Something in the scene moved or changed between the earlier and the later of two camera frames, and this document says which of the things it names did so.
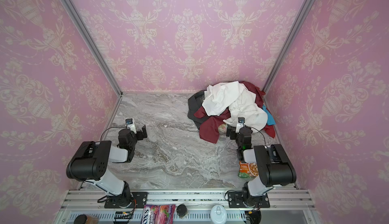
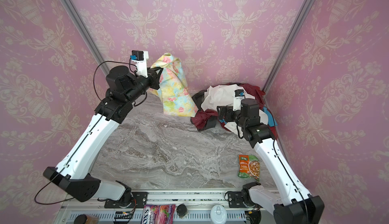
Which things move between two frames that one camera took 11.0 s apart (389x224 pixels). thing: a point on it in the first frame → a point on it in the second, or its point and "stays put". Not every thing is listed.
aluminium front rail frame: [192, 207] stays put
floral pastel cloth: [223, 128] → [173, 91]
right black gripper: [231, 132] → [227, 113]
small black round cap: [182, 210] stays put
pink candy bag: [158, 214] stays put
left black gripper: [140, 137] → [151, 74]
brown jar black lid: [82, 219] stays put
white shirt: [241, 102] stays put
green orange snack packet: [246, 170] stays put
